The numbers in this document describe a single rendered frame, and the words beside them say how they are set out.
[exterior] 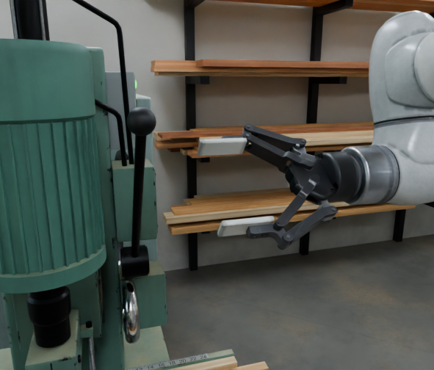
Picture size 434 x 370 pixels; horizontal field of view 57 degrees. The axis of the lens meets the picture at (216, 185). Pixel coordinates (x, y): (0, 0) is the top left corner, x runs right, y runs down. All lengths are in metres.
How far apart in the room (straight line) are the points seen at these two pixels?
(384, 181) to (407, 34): 0.22
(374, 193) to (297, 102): 2.70
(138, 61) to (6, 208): 2.44
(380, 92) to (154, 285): 0.55
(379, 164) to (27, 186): 0.47
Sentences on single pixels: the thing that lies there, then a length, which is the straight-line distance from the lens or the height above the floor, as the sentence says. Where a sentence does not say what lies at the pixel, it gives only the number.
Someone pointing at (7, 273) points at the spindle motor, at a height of 1.23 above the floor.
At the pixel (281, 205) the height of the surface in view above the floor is 0.61.
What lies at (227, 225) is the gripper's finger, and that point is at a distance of 0.49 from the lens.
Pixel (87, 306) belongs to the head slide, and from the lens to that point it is 0.78.
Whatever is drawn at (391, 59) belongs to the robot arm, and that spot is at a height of 1.49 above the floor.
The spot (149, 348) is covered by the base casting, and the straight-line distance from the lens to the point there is 1.11.
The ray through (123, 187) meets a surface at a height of 1.26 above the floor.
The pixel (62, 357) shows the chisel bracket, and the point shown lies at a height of 1.07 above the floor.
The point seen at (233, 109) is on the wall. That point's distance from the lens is 3.07.
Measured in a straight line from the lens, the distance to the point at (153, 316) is 0.88.
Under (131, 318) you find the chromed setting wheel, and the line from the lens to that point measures 0.78.
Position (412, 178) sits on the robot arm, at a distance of 0.64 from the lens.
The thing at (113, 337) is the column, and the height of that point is 0.93.
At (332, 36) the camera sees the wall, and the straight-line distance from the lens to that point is 3.44.
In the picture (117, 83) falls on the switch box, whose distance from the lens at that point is 0.86.
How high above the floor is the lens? 1.46
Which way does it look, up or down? 14 degrees down
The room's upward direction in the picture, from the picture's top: straight up
